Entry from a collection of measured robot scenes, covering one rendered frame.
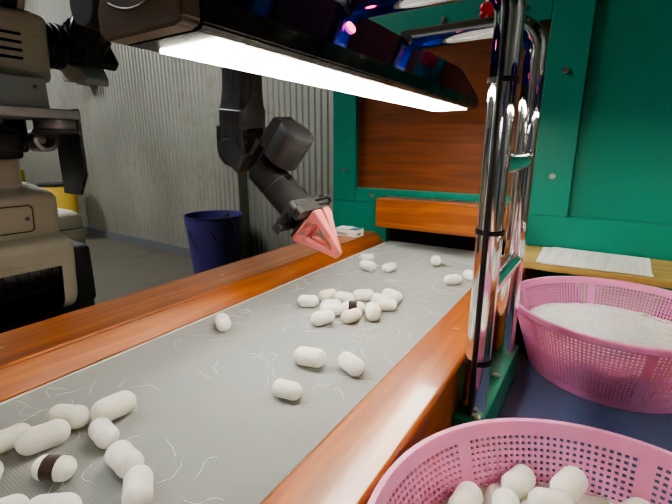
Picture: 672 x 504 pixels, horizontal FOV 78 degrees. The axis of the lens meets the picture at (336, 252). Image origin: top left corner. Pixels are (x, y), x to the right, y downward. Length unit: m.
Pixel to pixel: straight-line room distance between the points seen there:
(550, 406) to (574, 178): 0.51
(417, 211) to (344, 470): 0.72
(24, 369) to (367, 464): 0.36
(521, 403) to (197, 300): 0.45
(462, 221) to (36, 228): 0.87
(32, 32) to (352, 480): 0.93
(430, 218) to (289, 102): 2.20
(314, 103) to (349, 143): 1.81
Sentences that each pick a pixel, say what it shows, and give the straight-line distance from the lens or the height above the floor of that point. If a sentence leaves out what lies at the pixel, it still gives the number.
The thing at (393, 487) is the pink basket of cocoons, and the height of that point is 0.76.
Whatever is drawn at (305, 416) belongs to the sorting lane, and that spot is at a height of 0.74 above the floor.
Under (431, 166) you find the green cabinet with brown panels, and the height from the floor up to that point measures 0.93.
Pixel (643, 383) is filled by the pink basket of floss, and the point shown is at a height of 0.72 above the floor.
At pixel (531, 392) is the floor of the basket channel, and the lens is 0.60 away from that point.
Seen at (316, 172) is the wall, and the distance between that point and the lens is 2.88.
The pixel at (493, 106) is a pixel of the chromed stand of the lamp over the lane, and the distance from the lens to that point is 0.39.
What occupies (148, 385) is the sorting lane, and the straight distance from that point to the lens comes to 0.48.
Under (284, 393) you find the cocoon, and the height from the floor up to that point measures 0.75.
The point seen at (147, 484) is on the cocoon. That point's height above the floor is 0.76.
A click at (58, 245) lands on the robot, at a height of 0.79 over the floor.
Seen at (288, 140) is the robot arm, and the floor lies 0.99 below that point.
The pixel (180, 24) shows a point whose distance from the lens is 0.27.
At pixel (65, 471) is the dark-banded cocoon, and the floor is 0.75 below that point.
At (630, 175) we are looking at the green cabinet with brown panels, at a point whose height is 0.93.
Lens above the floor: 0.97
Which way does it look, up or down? 14 degrees down
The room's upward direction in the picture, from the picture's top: straight up
